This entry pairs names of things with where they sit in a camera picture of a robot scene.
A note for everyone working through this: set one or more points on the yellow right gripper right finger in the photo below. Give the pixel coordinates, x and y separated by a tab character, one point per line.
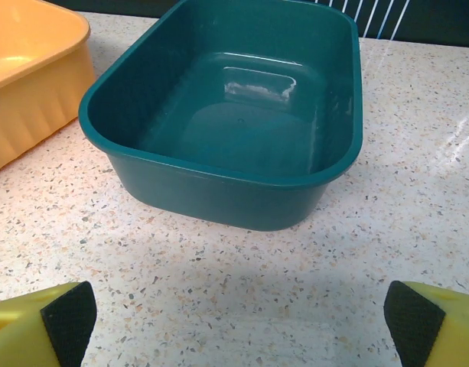
448	329

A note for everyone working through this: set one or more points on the teal plastic container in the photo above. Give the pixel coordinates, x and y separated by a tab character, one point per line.
226	114

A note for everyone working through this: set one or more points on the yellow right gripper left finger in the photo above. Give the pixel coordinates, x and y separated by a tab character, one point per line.
20	332

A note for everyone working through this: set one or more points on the yellow plastic container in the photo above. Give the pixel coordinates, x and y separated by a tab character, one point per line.
31	76

